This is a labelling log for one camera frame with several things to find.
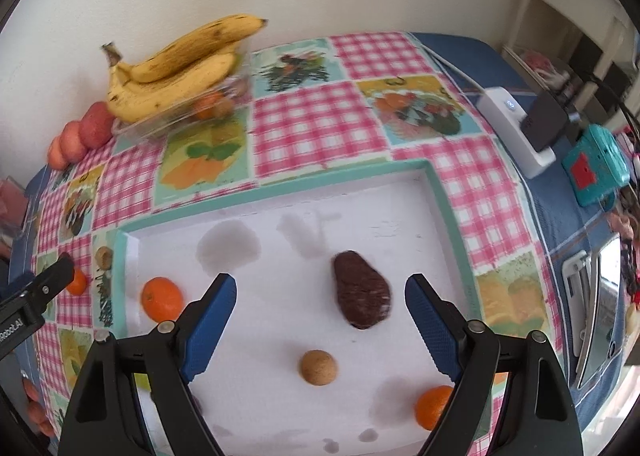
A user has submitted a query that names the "orange tangerine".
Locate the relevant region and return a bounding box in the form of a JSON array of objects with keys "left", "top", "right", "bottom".
[
  {"left": 66, "top": 268, "right": 89, "bottom": 297},
  {"left": 413, "top": 386, "right": 454, "bottom": 431},
  {"left": 140, "top": 277, "right": 184, "bottom": 323}
]

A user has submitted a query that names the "dark avocado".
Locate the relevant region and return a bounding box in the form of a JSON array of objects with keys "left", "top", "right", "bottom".
[{"left": 332, "top": 250, "right": 392, "bottom": 329}]

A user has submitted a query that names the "brown round kiwi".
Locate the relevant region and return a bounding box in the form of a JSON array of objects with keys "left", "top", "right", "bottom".
[{"left": 298, "top": 350, "right": 338, "bottom": 387}]

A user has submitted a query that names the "orange tangerine at tray corner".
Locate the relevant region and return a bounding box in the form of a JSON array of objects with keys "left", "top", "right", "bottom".
[{"left": 413, "top": 386, "right": 454, "bottom": 431}]

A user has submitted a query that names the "clear acrylic box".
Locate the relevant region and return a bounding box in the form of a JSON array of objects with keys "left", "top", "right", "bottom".
[{"left": 0, "top": 176, "right": 29, "bottom": 239}]

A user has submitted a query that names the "white tray with teal rim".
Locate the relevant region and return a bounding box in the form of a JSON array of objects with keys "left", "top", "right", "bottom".
[{"left": 113, "top": 160, "right": 480, "bottom": 455}]

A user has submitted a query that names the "small orange-red apple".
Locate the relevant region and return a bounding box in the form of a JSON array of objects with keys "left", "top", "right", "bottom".
[{"left": 47, "top": 136, "right": 68, "bottom": 171}]

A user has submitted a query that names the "middle red apple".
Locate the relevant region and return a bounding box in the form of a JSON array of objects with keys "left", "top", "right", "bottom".
[{"left": 60, "top": 120, "right": 88, "bottom": 164}]

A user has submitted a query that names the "silver metal tray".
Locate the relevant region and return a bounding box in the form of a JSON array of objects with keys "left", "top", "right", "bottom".
[{"left": 562, "top": 234, "right": 622, "bottom": 389}]

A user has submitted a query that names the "large red apple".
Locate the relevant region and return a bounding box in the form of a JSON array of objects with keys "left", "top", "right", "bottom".
[{"left": 79, "top": 102, "right": 115, "bottom": 150}]

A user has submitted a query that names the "lower yellow banana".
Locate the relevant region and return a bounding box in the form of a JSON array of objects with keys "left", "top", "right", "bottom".
[{"left": 106, "top": 52, "right": 235, "bottom": 124}]

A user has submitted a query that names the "yellow banana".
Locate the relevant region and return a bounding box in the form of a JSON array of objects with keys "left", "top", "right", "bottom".
[
  {"left": 102, "top": 14, "right": 268, "bottom": 83},
  {"left": 106, "top": 52, "right": 235, "bottom": 124}
]

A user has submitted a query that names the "teal toy case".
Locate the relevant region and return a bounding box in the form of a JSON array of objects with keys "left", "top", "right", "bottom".
[{"left": 562, "top": 124, "right": 630, "bottom": 207}]

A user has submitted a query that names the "white power strip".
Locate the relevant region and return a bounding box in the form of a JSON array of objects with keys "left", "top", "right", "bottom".
[{"left": 475, "top": 86, "right": 556, "bottom": 179}]

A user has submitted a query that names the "black power adapter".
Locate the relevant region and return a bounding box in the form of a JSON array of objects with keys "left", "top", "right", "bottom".
[{"left": 520, "top": 90, "right": 580, "bottom": 153}]

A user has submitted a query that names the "clear plastic fruit container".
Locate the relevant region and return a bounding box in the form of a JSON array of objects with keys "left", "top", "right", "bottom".
[{"left": 112, "top": 43, "right": 250, "bottom": 144}]

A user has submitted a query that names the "pink checkered fruit tablecloth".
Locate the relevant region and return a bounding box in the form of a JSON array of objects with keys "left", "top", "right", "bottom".
[{"left": 32, "top": 31, "right": 564, "bottom": 428}]

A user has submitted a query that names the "upper yellow banana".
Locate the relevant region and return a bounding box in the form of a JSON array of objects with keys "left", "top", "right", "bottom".
[{"left": 102, "top": 14, "right": 268, "bottom": 83}]

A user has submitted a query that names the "white shelf unit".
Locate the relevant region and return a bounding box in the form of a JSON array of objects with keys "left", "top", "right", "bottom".
[{"left": 502, "top": 0, "right": 640, "bottom": 113}]

